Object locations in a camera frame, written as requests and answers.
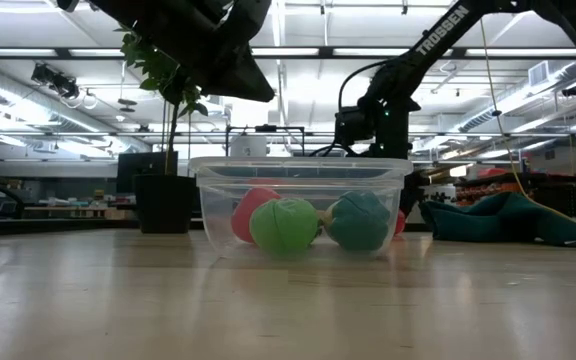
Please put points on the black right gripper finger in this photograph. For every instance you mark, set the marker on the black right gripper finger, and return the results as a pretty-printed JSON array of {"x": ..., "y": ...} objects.
[{"x": 413, "y": 192}]

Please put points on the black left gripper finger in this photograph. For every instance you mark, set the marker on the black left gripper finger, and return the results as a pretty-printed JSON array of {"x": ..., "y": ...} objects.
[{"x": 238, "y": 75}]

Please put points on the red toy tomato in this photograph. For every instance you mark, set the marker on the red toy tomato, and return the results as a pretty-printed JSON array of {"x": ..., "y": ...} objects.
[{"x": 399, "y": 222}]

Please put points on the green toy bell pepper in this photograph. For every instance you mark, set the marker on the green toy bell pepper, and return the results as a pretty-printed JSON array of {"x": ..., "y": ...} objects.
[{"x": 358, "y": 225}]

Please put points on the yellow toy lemon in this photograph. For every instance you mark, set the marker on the yellow toy lemon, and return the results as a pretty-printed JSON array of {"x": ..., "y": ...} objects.
[{"x": 325, "y": 218}]

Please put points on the green toy apple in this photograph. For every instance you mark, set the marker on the green toy apple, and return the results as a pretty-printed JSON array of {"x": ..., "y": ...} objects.
[{"x": 283, "y": 227}]

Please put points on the red toy bell pepper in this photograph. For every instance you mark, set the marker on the red toy bell pepper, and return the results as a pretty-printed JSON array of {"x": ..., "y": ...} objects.
[{"x": 248, "y": 215}]

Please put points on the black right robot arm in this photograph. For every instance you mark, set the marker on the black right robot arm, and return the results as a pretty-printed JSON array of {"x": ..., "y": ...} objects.
[{"x": 443, "y": 30}]

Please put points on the clear plastic tupperware container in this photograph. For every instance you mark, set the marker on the clear plastic tupperware container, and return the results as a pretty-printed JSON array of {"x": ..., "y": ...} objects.
[{"x": 300, "y": 167}]

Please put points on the green leafy plant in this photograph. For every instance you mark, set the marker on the green leafy plant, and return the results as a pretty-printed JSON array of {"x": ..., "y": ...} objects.
[{"x": 163, "y": 70}]

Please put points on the white cylinder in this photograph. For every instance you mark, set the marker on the white cylinder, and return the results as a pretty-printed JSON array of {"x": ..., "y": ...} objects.
[{"x": 248, "y": 146}]

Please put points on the dark green cloth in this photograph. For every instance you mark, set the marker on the dark green cloth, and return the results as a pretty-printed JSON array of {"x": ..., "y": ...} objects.
[{"x": 493, "y": 220}]

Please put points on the dark storage shelf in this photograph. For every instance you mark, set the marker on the dark storage shelf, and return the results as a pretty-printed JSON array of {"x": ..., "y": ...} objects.
[{"x": 558, "y": 190}]

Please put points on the black rectangular box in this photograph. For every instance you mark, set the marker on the black rectangular box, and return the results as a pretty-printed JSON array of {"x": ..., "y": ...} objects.
[{"x": 128, "y": 170}]

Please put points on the background workbench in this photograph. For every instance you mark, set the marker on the background workbench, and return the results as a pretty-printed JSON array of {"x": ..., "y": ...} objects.
[{"x": 68, "y": 210}]

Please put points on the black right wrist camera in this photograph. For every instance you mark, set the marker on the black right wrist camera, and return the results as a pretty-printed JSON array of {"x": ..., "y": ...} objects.
[{"x": 350, "y": 125}]

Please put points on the black metal stand frame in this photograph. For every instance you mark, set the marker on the black metal stand frame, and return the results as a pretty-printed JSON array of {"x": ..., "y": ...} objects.
[{"x": 265, "y": 128}]

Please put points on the silver ventilation duct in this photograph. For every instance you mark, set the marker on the silver ventilation duct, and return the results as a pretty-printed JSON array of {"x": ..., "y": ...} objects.
[{"x": 543, "y": 75}]

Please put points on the black aluminium table frame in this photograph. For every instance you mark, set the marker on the black aluminium table frame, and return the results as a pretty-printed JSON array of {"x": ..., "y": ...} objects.
[{"x": 68, "y": 227}]

